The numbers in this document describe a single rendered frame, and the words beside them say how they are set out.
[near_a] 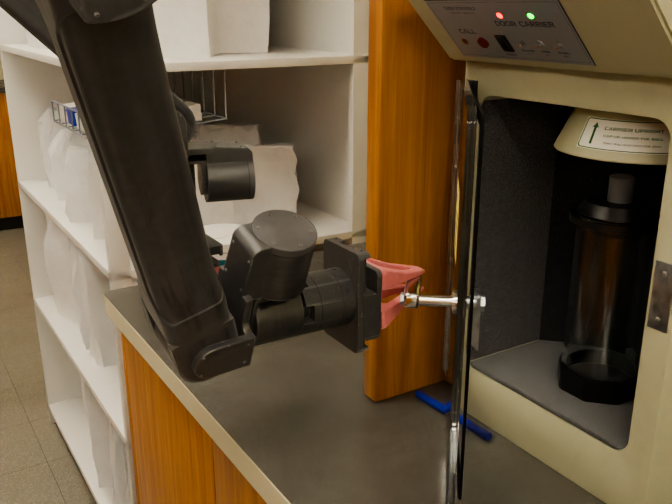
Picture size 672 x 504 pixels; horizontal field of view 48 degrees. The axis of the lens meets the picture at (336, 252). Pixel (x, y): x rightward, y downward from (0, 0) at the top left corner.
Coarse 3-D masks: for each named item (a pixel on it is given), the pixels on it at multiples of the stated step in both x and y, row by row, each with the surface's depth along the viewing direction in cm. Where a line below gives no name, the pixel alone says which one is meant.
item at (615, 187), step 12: (612, 180) 86; (624, 180) 85; (612, 192) 86; (624, 192) 85; (588, 204) 87; (600, 204) 86; (612, 204) 86; (624, 204) 86; (636, 204) 86; (648, 204) 86; (588, 216) 86; (600, 216) 84; (612, 216) 84; (624, 216) 83; (636, 216) 83; (648, 216) 84
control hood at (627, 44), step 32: (416, 0) 83; (576, 0) 65; (608, 0) 63; (640, 0) 60; (608, 32) 66; (640, 32) 63; (512, 64) 82; (544, 64) 78; (576, 64) 74; (608, 64) 70; (640, 64) 67
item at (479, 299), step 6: (474, 288) 73; (474, 294) 72; (480, 294) 71; (468, 300) 72; (474, 300) 72; (480, 300) 71; (468, 306) 72; (474, 306) 72; (480, 306) 71; (474, 312) 72; (474, 318) 72; (474, 324) 72; (474, 330) 73; (474, 336) 73; (474, 342) 73
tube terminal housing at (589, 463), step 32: (480, 64) 90; (480, 96) 90; (512, 96) 86; (544, 96) 82; (576, 96) 78; (608, 96) 75; (640, 96) 72; (480, 384) 99; (640, 384) 77; (480, 416) 100; (512, 416) 95; (544, 416) 90; (640, 416) 78; (544, 448) 91; (576, 448) 86; (608, 448) 82; (640, 448) 79; (576, 480) 87; (608, 480) 83; (640, 480) 79
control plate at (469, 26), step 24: (432, 0) 81; (456, 0) 78; (480, 0) 75; (504, 0) 72; (528, 0) 70; (552, 0) 67; (456, 24) 82; (480, 24) 79; (504, 24) 76; (528, 24) 73; (552, 24) 70; (480, 48) 83; (528, 48) 77; (552, 48) 74; (576, 48) 71
